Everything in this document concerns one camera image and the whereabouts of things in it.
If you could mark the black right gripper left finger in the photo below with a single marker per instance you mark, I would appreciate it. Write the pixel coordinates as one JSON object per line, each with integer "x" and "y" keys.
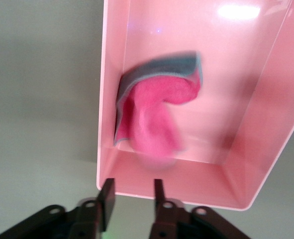
{"x": 107, "y": 199}

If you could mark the pink and grey cloth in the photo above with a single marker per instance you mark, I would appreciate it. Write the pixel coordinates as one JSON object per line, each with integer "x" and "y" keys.
{"x": 156, "y": 99}

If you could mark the pink plastic bin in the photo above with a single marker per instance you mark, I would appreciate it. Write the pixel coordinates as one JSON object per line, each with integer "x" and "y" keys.
{"x": 236, "y": 87}

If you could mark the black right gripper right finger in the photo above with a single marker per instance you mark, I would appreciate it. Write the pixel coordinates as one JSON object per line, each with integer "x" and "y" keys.
{"x": 161, "y": 211}

